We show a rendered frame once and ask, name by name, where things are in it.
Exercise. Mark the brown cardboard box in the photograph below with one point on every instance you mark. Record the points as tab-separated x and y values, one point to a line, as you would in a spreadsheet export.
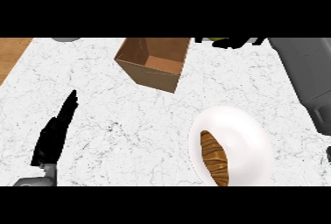
162	62

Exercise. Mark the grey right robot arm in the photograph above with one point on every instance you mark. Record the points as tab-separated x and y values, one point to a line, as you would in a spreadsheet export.
308	73

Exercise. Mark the yellow-green pear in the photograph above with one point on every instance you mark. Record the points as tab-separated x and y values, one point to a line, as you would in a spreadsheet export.
216	39

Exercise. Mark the white bowl with wooden inside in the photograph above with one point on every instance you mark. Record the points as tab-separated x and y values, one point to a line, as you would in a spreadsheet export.
243	140

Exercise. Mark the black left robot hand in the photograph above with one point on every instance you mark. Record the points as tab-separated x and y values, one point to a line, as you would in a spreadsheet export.
54	137

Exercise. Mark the grey round object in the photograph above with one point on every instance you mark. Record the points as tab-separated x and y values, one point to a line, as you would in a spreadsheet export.
66	39

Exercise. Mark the brown wooden board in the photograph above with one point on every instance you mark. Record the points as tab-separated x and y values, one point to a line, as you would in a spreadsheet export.
11	55

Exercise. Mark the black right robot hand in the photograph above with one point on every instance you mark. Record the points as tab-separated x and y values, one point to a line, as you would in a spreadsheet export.
236	43

